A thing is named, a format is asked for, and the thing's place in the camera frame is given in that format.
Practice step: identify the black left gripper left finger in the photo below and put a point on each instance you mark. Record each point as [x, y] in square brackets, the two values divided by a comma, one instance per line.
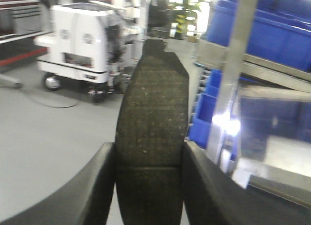
[83, 200]

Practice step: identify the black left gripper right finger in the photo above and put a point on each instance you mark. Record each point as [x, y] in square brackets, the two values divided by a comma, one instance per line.
[211, 197]

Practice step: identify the dark brake pad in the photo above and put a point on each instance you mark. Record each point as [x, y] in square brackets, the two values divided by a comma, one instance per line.
[149, 140]

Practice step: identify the white mobile machine cart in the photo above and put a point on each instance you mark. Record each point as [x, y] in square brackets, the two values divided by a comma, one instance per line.
[92, 42]

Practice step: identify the right blue plastic bin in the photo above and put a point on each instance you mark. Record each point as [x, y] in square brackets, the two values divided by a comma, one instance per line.
[281, 30]

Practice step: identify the stainless steel roller rack frame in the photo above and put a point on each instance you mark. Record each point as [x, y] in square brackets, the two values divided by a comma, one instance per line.
[253, 115]

